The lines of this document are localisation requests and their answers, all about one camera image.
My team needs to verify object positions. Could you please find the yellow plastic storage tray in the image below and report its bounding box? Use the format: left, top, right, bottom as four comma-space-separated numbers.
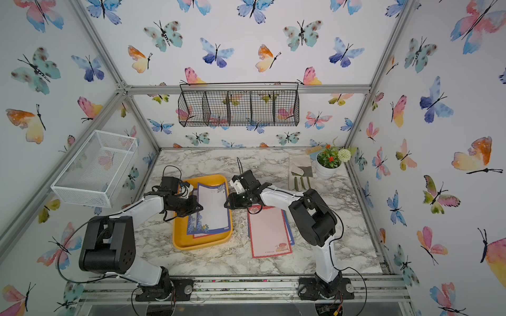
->
173, 175, 233, 251

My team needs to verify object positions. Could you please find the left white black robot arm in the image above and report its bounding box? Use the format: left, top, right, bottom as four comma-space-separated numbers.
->
79, 176, 204, 302

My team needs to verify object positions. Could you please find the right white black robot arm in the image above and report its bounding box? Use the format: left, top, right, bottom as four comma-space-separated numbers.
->
224, 170, 354, 302

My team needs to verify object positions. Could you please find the beige green gardening glove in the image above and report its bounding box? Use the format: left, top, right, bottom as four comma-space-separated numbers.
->
288, 155, 313, 192

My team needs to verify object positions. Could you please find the small wooden hand brush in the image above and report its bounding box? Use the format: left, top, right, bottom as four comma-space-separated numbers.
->
305, 146, 324, 155

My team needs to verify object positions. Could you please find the white potted flower plant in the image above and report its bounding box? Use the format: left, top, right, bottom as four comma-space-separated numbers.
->
316, 139, 357, 180

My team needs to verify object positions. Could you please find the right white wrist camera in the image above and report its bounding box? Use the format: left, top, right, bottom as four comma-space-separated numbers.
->
229, 176, 245, 194

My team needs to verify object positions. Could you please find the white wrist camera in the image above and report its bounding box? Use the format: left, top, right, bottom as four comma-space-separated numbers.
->
180, 182, 194, 199
229, 176, 245, 194

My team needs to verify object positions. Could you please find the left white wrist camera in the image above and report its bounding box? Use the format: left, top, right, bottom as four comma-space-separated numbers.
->
180, 182, 194, 199

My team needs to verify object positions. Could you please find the white mesh wall basket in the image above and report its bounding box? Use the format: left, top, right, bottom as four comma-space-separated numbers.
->
51, 130, 138, 208

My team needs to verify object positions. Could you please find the black wire wall basket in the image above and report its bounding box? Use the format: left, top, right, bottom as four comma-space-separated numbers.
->
177, 82, 300, 127

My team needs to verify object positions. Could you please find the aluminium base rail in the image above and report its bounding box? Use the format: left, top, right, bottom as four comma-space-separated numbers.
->
78, 274, 412, 305

